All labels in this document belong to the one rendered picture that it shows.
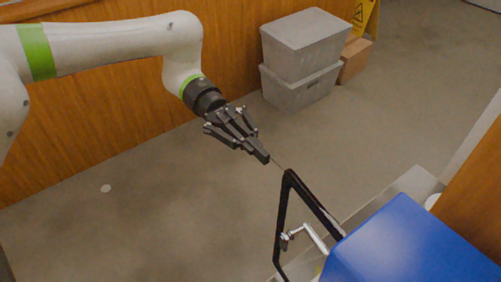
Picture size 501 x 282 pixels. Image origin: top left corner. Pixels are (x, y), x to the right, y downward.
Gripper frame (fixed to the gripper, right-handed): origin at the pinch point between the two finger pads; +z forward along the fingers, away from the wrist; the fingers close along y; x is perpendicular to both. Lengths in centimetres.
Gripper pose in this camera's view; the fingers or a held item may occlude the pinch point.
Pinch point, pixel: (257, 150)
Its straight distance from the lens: 75.2
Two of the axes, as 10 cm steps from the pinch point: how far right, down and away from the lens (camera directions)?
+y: 8.0, -4.4, 4.1
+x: -0.1, 6.8, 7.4
